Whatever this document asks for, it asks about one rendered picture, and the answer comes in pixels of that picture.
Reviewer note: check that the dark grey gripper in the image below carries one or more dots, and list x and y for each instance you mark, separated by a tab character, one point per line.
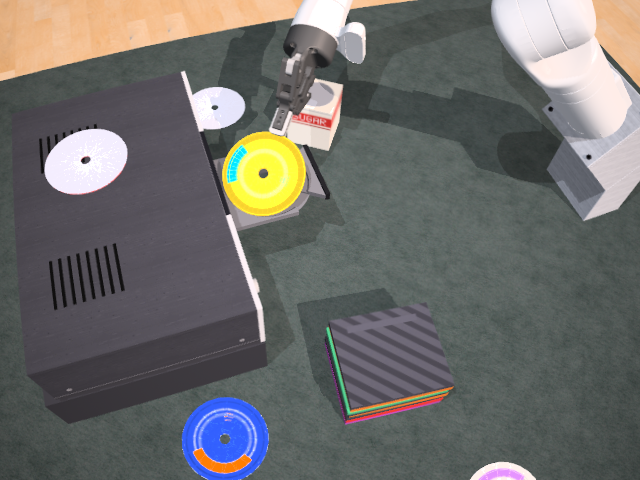
309	46

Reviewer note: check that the white disc with centre hole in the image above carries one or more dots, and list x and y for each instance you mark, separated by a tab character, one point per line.
231	107
65	172
502	471

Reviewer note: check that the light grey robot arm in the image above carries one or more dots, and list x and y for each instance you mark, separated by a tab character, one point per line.
588	93

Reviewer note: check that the blue cd with orange label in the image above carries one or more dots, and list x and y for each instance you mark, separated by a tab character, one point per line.
233	461

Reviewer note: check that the yellow-labelled cd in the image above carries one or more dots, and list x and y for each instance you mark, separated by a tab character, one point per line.
284	183

